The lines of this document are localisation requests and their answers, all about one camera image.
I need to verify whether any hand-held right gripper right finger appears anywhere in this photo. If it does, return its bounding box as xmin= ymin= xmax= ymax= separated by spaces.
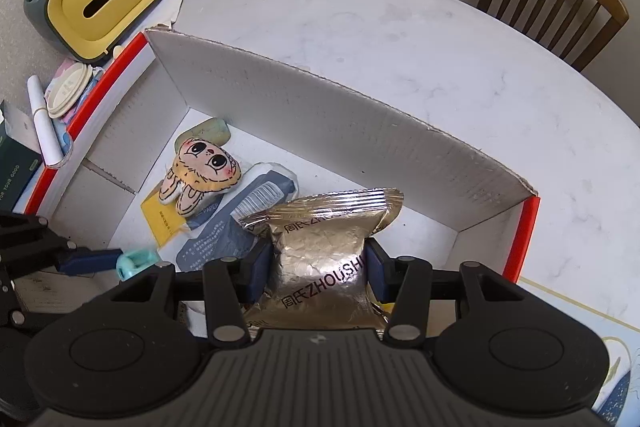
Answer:
xmin=364 ymin=239 xmax=522 ymax=350

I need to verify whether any white tube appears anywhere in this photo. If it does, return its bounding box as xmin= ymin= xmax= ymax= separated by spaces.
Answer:
xmin=27 ymin=76 xmax=65 ymax=166

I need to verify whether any dark green box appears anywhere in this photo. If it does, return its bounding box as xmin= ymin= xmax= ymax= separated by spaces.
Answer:
xmin=0 ymin=99 xmax=44 ymax=213

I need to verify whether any pale green tube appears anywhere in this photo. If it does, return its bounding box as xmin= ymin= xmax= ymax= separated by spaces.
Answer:
xmin=176 ymin=117 xmax=231 ymax=152

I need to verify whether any white tissue paper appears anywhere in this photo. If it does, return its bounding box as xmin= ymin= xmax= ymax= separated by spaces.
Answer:
xmin=150 ymin=0 xmax=184 ymax=30

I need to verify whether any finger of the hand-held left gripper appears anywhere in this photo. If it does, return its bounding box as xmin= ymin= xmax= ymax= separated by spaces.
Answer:
xmin=0 ymin=214 xmax=124 ymax=281
xmin=0 ymin=281 xmax=56 ymax=333

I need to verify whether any gold foil snack packet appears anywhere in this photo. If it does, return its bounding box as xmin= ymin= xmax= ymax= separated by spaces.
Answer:
xmin=239 ymin=188 xmax=404 ymax=334

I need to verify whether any red and white cardboard box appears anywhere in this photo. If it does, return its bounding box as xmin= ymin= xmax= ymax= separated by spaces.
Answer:
xmin=22 ymin=28 xmax=542 ymax=308

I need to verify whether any blue tissue pack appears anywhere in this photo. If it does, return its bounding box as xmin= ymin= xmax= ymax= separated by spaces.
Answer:
xmin=176 ymin=162 xmax=299 ymax=276

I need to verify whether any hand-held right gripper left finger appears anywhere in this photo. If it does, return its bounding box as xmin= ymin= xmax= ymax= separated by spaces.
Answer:
xmin=114 ymin=241 xmax=274 ymax=350

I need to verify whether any yellow plush toy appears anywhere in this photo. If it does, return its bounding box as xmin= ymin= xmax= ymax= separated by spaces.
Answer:
xmin=159 ymin=138 xmax=242 ymax=216

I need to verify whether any small teal plastic item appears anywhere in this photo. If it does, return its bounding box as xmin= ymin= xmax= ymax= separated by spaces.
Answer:
xmin=116 ymin=248 xmax=160 ymax=282

